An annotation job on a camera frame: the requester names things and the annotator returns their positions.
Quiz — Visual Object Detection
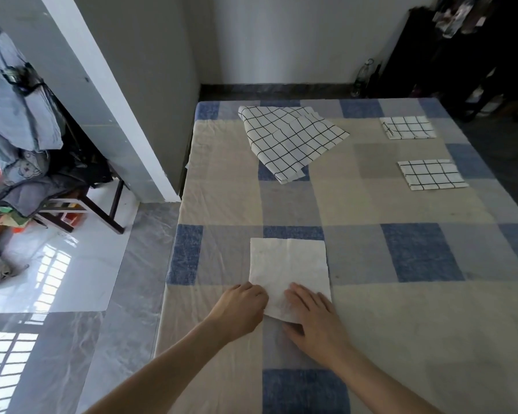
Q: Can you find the slim dark bottle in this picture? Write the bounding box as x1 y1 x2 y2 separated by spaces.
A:
371 62 383 98

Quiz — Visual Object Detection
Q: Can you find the plain white cloth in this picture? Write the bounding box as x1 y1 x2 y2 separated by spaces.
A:
248 237 332 324

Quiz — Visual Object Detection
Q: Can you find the person's left forearm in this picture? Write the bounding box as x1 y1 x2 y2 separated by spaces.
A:
84 319 230 414

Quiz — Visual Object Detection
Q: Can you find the dark wooden chair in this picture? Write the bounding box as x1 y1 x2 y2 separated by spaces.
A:
32 176 126 235

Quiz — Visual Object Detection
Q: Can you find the person's right hand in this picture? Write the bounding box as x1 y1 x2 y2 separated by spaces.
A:
283 283 353 367

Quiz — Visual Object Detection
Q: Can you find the person's right forearm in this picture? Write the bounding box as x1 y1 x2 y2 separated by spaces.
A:
327 344 443 414

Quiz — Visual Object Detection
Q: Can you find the black low table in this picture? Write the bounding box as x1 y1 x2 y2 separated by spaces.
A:
382 6 518 124

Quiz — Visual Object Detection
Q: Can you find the clear glass bottle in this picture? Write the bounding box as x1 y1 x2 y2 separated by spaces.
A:
352 59 374 98

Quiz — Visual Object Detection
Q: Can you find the blue-grey hanging garment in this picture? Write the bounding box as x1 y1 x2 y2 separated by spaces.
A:
0 12 66 186

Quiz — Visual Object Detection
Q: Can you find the heap of dark clothes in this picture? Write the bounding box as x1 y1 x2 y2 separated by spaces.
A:
0 150 113 220

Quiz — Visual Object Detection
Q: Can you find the person's left hand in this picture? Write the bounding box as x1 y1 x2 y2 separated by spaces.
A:
207 282 269 343

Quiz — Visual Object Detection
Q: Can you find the blue beige plaid tablecloth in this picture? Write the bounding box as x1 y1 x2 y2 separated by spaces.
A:
154 98 518 414

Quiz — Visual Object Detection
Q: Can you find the white black-checked cloth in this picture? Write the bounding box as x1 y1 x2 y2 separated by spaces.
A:
237 105 351 185
397 159 469 191
379 116 437 141

